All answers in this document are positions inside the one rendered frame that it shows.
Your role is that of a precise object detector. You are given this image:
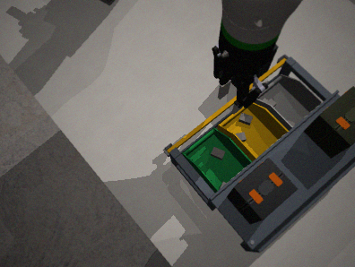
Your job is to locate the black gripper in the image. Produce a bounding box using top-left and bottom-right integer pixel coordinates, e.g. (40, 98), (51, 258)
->
(212, 44), (268, 115)

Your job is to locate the grey metal shelf rack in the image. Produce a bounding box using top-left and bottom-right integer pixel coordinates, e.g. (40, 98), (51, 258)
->
(163, 54), (355, 253)

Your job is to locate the yellow bin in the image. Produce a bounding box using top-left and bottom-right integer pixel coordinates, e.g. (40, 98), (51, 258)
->
(219, 103), (288, 162)

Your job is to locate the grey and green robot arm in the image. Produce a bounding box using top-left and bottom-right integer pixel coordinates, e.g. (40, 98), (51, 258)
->
(219, 0), (302, 68)

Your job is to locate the green open bin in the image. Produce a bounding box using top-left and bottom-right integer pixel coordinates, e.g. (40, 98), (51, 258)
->
(184, 128), (252, 193)

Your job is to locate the yellow long bar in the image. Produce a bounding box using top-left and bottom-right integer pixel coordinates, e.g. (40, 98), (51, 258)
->
(167, 58), (286, 153)

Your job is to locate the grey open bin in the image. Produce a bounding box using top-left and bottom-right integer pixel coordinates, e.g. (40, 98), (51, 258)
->
(254, 74), (323, 131)

